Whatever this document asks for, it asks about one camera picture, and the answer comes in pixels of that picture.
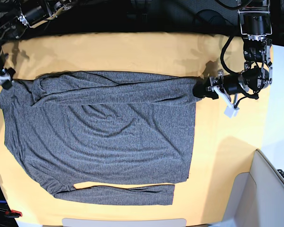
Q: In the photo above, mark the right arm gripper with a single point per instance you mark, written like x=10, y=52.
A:
x=6, y=79

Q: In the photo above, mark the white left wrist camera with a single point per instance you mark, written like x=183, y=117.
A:
x=231, y=111

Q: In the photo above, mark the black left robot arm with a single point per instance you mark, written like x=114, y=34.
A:
x=255, y=28

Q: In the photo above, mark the white cardboard box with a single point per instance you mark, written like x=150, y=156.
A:
x=257, y=197

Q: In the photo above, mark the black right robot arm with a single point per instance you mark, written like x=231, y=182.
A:
x=20, y=15

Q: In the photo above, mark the red black clamp left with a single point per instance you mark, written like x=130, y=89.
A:
x=12, y=214

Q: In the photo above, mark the grey long-sleeve shirt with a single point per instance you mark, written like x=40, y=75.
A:
x=103, y=137

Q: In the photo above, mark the grey tray edge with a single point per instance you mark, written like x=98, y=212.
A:
x=71, y=222

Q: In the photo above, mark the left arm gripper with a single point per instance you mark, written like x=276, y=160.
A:
x=227, y=84

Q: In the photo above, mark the yellow table cloth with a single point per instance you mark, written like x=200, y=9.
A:
x=223, y=147

